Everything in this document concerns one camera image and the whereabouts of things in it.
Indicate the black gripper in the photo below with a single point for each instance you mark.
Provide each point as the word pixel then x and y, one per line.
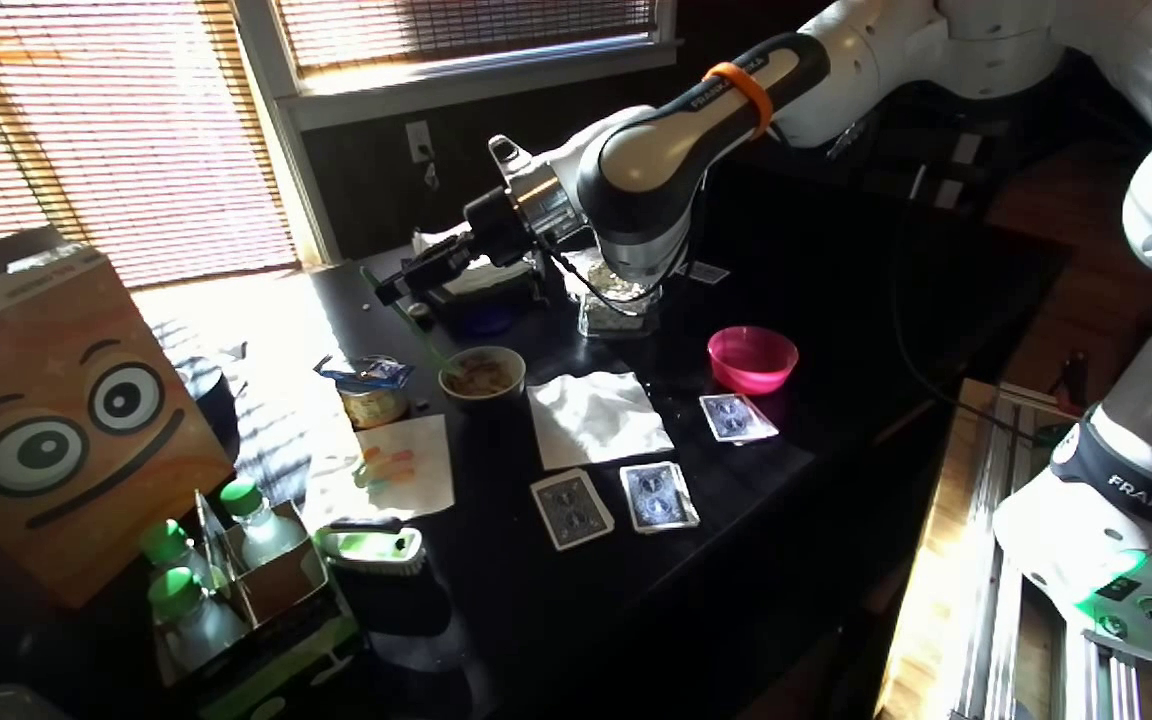
pixel 509 234

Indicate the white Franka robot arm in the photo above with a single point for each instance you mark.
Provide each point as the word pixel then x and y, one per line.
pixel 681 145

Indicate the white and black bowl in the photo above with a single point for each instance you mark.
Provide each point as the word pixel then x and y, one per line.
pixel 451 389

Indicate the plain white napkin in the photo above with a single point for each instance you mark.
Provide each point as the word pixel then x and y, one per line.
pixel 597 416

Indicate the pink plastic bowl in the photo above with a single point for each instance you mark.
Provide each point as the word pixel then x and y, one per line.
pixel 753 356

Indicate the stack of white napkins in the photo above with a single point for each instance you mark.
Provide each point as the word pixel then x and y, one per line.
pixel 497 279

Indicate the blue and silver foil wrapper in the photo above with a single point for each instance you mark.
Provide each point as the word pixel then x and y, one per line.
pixel 361 369

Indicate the beige chip pieces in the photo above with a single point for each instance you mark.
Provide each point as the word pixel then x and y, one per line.
pixel 480 372

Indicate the clear container of snack mix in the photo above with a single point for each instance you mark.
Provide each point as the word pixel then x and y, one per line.
pixel 618 327

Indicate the wooden window blind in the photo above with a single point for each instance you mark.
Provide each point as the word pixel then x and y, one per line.
pixel 468 25
pixel 138 145

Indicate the white and green scrub brush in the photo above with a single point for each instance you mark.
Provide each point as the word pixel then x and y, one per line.
pixel 371 547

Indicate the grey backed playing card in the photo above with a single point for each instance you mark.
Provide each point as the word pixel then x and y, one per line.
pixel 714 275
pixel 575 510

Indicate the green capped bottle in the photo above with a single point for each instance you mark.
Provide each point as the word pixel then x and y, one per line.
pixel 166 550
pixel 187 613
pixel 251 525

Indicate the blue backed playing card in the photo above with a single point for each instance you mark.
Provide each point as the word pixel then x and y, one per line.
pixel 657 497

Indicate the blue backed playing cards pile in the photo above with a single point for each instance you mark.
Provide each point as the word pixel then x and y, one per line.
pixel 736 416

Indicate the green margarita bottle carrier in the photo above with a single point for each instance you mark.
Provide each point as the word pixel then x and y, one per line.
pixel 271 625

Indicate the orange box with cartoon face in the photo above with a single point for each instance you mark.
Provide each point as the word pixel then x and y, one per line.
pixel 58 414

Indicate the white wall outlet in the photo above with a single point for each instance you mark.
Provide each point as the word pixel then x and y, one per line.
pixel 418 140

